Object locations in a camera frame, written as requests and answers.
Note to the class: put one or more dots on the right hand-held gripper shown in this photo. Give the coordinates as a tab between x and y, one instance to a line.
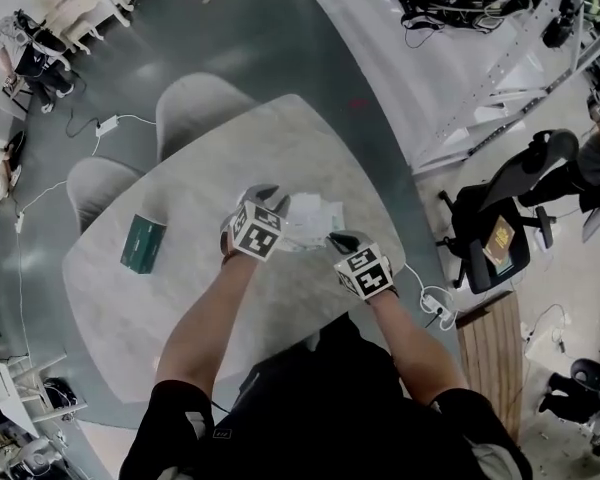
367	275

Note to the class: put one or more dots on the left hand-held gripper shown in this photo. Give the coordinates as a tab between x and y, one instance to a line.
257	233

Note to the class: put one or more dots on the white plastic bag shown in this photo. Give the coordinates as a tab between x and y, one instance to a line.
310	218

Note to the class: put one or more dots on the person's left forearm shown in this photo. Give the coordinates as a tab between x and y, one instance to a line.
205	328

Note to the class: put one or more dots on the person's right forearm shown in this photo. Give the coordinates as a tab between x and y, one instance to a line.
415	348

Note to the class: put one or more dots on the white power strip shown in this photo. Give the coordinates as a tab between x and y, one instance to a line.
19	223
437	310

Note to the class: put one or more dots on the grey shell chair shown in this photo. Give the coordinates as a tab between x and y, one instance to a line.
200	113
102	193

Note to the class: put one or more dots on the green box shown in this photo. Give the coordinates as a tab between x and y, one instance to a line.
142	245

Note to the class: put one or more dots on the black office chair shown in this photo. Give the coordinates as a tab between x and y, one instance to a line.
490	208

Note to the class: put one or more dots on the brown book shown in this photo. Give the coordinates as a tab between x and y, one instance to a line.
500	243

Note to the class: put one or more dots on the person's black t-shirt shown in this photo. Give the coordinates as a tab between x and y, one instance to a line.
330	408

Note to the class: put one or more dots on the wooden bench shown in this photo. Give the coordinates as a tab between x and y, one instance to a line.
490	363

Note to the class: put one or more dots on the white power adapter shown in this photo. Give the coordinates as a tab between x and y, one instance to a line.
107	126

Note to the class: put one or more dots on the white vanity dresser with mirror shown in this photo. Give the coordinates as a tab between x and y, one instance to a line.
82	5

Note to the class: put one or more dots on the black bag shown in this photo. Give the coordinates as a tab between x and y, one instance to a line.
61	393

